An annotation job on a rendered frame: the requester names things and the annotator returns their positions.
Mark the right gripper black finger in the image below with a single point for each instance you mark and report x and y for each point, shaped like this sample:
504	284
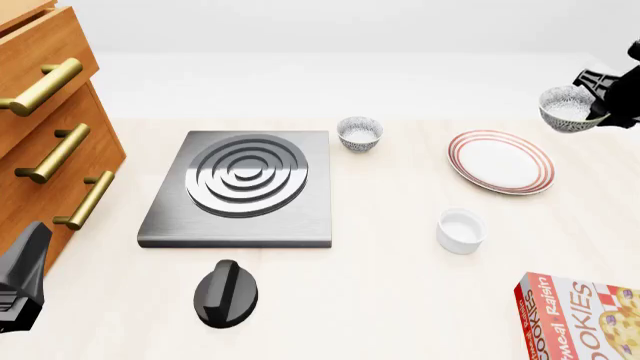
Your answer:
601	107

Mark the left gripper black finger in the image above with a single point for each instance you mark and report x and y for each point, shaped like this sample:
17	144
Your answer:
30	258

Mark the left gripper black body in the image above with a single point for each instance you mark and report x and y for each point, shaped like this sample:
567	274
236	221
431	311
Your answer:
20	311

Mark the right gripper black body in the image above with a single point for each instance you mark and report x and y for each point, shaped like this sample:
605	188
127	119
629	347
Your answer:
597	82

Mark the patterned black-white bowl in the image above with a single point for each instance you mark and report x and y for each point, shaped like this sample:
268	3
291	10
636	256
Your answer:
565	107
360	131

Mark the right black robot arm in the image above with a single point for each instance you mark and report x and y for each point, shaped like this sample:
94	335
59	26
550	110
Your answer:
627	101

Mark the white plate with red rings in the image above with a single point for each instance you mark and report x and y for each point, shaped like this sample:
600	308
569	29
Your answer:
500	163

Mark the flat black stove plate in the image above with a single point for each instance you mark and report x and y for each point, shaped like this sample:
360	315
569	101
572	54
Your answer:
240	221

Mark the red cookies box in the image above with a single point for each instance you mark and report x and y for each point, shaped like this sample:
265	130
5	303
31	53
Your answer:
575	322

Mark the wooden cabinet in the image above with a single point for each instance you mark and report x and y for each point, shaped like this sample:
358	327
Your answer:
20	195

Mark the small white ramekin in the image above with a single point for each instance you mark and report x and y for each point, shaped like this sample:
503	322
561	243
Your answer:
461	232

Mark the round black stove knob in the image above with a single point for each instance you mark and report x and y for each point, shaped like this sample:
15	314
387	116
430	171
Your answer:
225	296

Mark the wooden drawer, pulled out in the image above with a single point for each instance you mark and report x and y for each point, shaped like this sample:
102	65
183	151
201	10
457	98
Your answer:
30	56

